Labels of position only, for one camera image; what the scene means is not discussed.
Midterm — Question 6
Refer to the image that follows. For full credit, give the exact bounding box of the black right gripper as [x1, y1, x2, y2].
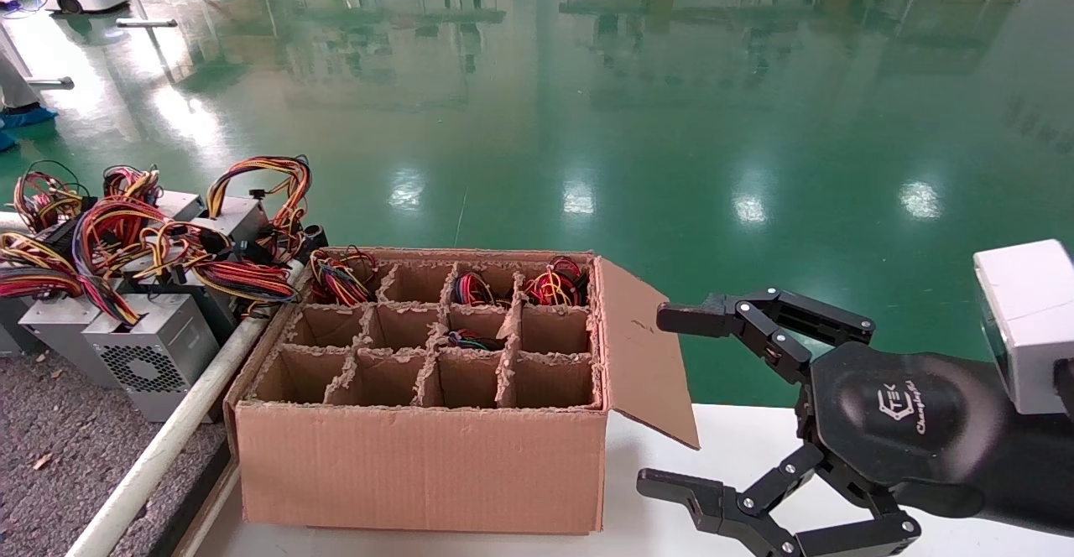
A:
[636, 289, 1074, 557]

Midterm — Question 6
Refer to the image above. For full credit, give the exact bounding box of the cardboard divider grid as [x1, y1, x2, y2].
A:
[252, 259, 601, 409]

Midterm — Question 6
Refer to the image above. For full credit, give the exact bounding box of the brown cardboard box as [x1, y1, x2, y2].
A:
[223, 247, 701, 535]

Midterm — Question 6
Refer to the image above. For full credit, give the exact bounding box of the silver power supply unit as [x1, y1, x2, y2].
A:
[189, 196, 271, 244]
[155, 190, 206, 222]

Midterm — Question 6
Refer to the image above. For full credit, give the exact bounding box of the plain grey power supply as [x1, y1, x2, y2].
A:
[18, 293, 120, 390]

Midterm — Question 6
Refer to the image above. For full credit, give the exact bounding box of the person with blue shoe covers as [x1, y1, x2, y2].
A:
[0, 33, 60, 152]

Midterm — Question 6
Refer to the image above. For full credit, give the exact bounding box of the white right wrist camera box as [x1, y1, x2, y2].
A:
[973, 240, 1074, 417]

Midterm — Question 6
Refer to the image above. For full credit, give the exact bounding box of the red black cable bundle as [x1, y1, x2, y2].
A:
[189, 257, 300, 302]

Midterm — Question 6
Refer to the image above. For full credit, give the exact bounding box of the orange yellow looped cable bundle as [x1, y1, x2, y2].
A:
[206, 156, 313, 260]

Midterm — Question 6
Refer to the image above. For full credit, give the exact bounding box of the grey metal pipe rail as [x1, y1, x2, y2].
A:
[65, 259, 307, 557]

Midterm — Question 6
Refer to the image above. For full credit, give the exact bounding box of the red yellow purple cable bundle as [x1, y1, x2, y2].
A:
[0, 230, 142, 325]

